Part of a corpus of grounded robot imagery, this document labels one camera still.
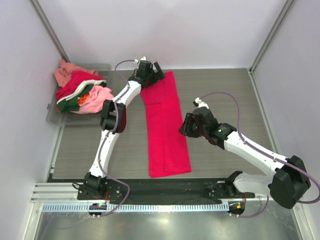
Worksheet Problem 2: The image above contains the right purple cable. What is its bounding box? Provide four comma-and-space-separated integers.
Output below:
199, 91, 320, 219

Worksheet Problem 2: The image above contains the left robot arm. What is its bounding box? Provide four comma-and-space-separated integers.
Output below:
77, 57, 166, 200

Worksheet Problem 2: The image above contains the white slotted cable duct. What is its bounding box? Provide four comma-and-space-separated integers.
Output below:
42, 201, 229, 213

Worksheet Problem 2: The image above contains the right aluminium frame post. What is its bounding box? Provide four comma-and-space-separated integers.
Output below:
248, 0, 296, 75

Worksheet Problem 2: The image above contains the right aluminium table rail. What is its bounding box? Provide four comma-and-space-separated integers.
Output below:
246, 68, 283, 155

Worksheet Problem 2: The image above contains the aluminium frame post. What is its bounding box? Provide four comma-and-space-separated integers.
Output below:
248, 0, 296, 75
29, 0, 70, 62

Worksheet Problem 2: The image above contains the salmon pink t shirt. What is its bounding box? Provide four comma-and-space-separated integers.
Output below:
53, 59, 98, 88

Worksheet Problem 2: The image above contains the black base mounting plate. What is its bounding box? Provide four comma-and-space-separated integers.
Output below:
76, 177, 255, 205

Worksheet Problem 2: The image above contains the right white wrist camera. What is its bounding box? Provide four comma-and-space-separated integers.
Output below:
192, 97, 209, 109

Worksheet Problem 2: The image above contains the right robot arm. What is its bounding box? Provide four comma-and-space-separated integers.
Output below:
178, 106, 311, 209

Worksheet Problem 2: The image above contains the light pink t shirt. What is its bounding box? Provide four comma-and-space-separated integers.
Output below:
72, 85, 114, 115

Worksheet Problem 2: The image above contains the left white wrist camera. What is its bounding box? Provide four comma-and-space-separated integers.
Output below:
134, 56, 147, 65

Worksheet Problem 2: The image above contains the green white t shirt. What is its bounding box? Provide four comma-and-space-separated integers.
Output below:
56, 80, 107, 113

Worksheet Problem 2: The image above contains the crimson t shirt in tray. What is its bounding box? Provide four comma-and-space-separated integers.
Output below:
55, 70, 103, 101

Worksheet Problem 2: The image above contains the left aluminium frame post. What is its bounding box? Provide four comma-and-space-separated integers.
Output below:
29, 0, 70, 62

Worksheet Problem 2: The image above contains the magenta t shirt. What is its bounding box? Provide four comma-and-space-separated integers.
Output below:
140, 71, 192, 178

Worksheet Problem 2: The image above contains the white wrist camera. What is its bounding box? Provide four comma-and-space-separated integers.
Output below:
134, 56, 147, 65
192, 97, 209, 109

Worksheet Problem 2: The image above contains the orange garment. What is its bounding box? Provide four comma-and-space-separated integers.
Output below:
77, 92, 89, 105

